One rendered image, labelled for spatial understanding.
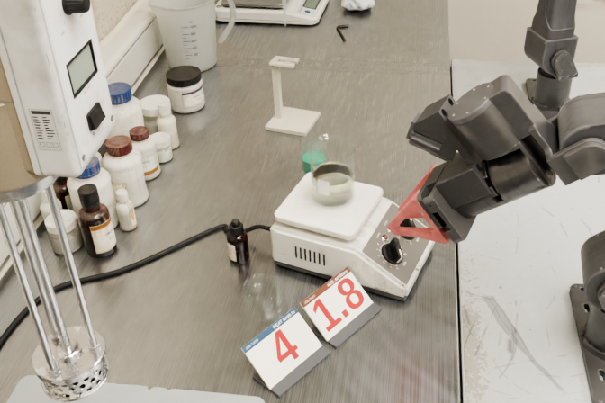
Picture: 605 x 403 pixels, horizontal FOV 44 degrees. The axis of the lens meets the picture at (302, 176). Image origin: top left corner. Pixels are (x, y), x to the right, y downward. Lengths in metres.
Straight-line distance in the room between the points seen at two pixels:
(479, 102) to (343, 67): 0.84
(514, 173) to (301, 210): 0.33
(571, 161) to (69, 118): 0.47
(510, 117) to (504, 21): 1.71
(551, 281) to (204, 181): 0.57
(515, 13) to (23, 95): 2.07
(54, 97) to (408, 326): 0.59
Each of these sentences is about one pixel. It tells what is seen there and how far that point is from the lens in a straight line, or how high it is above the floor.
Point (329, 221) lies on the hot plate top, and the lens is 0.99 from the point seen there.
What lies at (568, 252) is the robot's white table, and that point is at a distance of 1.12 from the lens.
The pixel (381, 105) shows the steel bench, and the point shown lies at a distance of 1.44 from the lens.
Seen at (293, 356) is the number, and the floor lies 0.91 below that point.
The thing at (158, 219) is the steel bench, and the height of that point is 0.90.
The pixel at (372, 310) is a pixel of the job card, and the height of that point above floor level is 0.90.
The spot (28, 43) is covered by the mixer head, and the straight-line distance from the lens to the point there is 0.51.
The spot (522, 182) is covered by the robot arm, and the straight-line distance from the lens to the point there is 0.80.
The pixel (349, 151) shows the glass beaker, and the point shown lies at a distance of 1.01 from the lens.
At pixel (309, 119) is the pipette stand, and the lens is 1.38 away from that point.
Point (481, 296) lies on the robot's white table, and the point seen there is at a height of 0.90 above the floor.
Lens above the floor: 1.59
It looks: 34 degrees down
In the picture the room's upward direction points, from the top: 3 degrees counter-clockwise
